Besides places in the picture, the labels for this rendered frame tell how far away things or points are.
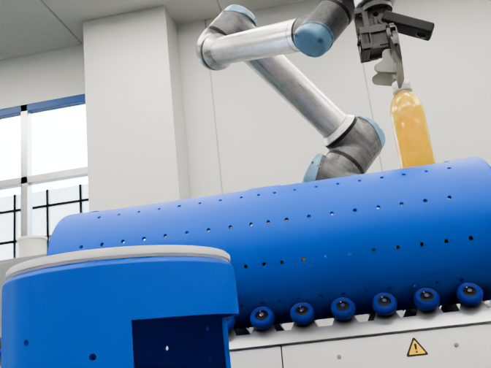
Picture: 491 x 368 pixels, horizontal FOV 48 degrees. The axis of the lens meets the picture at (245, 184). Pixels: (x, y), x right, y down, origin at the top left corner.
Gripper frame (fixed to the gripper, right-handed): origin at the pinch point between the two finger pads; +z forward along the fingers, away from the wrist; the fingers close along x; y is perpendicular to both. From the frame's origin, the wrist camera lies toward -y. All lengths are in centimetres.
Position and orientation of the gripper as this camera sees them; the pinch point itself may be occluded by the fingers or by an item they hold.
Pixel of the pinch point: (400, 86)
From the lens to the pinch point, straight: 127.8
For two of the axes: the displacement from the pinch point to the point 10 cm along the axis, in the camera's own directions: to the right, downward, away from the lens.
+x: -1.5, -2.4, -9.6
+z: 1.1, 9.6, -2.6
